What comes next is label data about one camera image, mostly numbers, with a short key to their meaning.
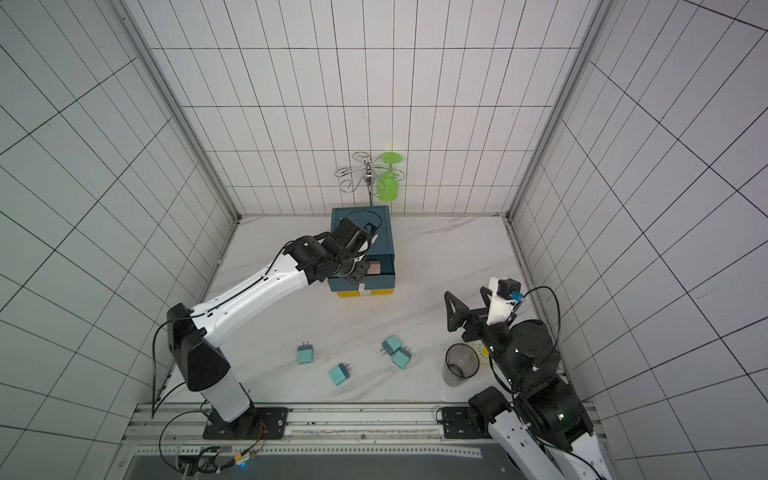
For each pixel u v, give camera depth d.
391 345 0.85
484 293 0.64
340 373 0.80
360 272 0.69
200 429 0.74
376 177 0.93
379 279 0.79
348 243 0.59
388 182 1.04
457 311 0.55
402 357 0.83
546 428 0.42
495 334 0.53
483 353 0.55
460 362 0.79
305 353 0.84
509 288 0.50
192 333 0.44
